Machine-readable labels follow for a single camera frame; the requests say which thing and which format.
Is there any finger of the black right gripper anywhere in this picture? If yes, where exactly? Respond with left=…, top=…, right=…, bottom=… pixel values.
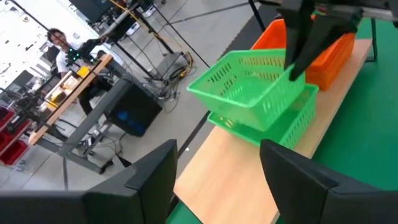
left=277, top=0, right=315, bottom=70
left=289, top=7, right=363, bottom=82

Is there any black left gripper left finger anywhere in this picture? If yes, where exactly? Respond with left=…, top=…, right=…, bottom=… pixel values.
left=83, top=139, right=178, bottom=224

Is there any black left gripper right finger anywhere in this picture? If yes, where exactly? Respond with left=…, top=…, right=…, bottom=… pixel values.
left=259, top=138, right=398, bottom=224

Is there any red plastic basket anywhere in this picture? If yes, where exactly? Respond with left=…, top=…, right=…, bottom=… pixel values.
left=251, top=20, right=356, bottom=91
left=251, top=18, right=356, bottom=63
left=251, top=19, right=356, bottom=72

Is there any green plastic basket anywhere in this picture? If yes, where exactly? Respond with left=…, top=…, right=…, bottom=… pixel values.
left=207, top=83, right=320, bottom=150
left=186, top=49, right=306, bottom=132

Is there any black computer tower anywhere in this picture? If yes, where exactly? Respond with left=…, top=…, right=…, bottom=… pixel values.
left=103, top=81, right=164, bottom=138

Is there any green table mat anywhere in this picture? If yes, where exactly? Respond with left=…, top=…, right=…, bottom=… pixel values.
left=166, top=17, right=398, bottom=224

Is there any wooden desk top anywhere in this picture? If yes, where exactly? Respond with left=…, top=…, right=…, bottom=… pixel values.
left=27, top=53, right=113, bottom=146

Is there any yellow desk object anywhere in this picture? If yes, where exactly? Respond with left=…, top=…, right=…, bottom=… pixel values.
left=76, top=65, right=90, bottom=78

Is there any red storage bin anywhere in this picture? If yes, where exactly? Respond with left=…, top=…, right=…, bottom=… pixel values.
left=0, top=105, right=16, bottom=129
left=0, top=119, right=32, bottom=151
left=0, top=139, right=30, bottom=166

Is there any person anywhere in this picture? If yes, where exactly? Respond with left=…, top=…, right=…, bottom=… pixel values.
left=46, top=27, right=108, bottom=116

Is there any black robot with green lights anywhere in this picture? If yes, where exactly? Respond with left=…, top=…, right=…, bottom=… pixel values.
left=65, top=37, right=105, bottom=66

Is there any wooden workbench with metal frame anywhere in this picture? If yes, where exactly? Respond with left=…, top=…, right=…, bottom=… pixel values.
left=34, top=76, right=133, bottom=175

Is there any tangled floor cable bundle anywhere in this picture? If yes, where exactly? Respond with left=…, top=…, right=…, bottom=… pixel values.
left=144, top=51, right=195, bottom=111

